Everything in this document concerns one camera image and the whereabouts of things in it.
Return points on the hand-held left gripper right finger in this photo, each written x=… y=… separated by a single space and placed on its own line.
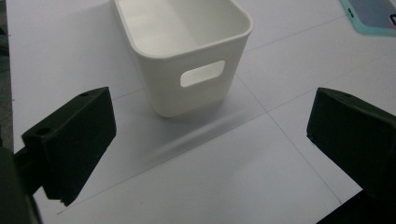
x=351 y=133

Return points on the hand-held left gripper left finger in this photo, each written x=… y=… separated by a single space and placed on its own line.
x=71 y=146

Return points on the white plastic bin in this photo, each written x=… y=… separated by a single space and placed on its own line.
x=155 y=77

